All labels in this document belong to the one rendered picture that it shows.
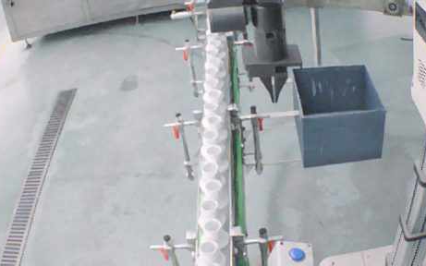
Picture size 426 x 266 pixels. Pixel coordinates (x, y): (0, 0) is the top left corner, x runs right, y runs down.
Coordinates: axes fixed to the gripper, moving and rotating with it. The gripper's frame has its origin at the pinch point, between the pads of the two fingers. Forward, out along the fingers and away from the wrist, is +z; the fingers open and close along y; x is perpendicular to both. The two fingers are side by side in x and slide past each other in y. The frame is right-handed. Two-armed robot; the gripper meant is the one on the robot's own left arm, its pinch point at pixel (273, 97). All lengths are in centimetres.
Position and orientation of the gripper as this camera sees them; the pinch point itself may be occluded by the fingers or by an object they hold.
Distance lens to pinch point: 92.2
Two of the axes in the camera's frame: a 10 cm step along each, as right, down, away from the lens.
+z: 1.1, 7.8, 6.1
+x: 0.2, -6.2, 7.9
